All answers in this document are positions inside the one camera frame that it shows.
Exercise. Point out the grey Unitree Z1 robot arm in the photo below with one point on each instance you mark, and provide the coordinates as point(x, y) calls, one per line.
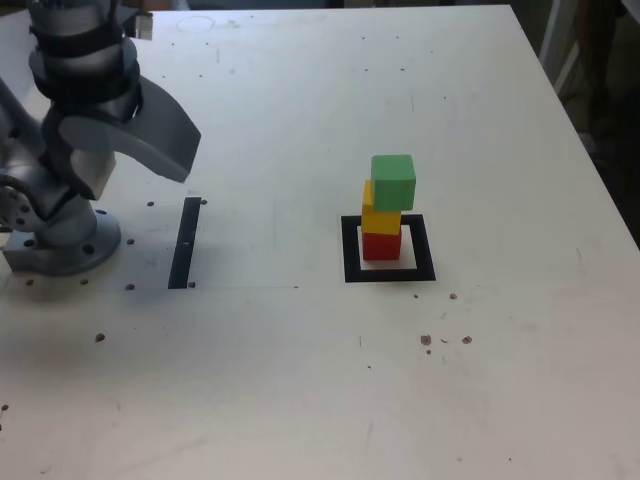
point(55, 230)

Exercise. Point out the gripper-mounted camera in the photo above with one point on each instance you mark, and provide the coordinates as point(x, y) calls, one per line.
point(142, 27)

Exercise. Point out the red cube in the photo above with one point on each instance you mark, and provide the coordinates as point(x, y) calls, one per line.
point(381, 247)

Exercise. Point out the white frame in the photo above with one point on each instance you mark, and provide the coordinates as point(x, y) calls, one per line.
point(557, 45)

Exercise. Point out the green cube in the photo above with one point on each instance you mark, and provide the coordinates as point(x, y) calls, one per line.
point(394, 182)

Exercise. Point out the yellow cube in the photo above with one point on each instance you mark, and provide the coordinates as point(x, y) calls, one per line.
point(380, 222)

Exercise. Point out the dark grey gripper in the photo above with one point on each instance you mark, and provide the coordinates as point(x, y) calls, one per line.
point(117, 107)

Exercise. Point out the black tape strip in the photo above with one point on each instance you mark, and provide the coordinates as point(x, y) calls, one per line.
point(184, 245)

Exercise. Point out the black tape square outline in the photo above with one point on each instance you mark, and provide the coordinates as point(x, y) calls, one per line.
point(350, 250)

